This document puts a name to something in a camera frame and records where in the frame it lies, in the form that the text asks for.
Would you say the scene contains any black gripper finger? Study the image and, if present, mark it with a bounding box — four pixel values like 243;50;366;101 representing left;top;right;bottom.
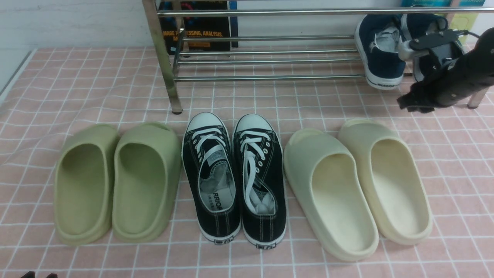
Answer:
409;29;469;51

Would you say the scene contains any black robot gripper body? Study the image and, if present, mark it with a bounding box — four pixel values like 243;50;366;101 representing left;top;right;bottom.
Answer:
397;28;494;113

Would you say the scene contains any navy slip-on shoe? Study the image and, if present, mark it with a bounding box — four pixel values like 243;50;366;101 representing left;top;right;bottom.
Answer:
354;14;406;90
398;14;465;81

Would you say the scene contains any silver metal shoe rack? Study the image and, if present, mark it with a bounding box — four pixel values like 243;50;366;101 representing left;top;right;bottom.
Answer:
142;0;493;114

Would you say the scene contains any teal and yellow book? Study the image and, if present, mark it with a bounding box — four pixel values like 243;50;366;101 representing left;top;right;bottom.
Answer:
399;0;485;39

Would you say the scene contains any right cream foam slipper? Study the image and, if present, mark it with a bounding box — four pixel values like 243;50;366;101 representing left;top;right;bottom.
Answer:
338;119;433;245

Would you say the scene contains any cream foam slipper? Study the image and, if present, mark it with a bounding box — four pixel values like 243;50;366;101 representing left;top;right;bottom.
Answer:
283;128;378;261
338;119;433;245

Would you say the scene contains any left cream foam slipper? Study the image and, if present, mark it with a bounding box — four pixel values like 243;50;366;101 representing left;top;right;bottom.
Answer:
283;128;378;261

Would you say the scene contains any right black canvas sneaker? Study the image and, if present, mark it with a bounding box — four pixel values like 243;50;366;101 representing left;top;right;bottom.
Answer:
232;114;286;250

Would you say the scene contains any black canvas sneaker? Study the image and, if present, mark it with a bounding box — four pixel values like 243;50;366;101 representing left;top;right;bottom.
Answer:
181;112;241;245
232;114;286;250

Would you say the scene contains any black image processing book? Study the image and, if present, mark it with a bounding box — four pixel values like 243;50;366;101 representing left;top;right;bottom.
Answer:
159;1;238;55

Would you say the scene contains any left black canvas sneaker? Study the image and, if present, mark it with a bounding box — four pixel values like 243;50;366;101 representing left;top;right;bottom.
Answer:
181;112;241;245

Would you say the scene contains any right green foam slipper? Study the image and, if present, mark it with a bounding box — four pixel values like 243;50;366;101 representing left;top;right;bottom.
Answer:
112;122;182;243

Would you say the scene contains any green foam slipper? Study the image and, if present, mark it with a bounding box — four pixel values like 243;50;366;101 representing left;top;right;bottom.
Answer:
112;122;182;243
53;124;120;246

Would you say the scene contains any left green foam slipper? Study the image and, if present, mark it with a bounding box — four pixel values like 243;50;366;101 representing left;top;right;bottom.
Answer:
53;124;120;246

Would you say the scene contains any pink checkered tablecloth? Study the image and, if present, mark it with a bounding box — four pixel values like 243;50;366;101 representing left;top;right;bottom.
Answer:
0;47;493;278

